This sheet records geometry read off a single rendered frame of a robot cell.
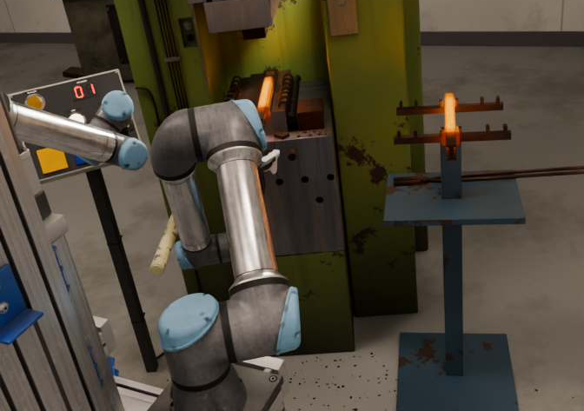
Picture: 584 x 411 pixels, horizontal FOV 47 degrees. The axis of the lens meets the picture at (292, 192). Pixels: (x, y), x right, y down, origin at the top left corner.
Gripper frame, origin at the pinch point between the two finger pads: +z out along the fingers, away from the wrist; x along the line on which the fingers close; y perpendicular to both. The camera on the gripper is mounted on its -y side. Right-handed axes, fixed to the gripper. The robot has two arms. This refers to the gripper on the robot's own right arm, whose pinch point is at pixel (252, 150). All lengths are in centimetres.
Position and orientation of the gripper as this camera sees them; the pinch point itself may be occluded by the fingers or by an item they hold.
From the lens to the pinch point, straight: 192.8
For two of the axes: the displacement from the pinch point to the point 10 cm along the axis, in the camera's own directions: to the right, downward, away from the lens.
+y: 1.3, 8.7, 4.7
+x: 9.9, -0.9, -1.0
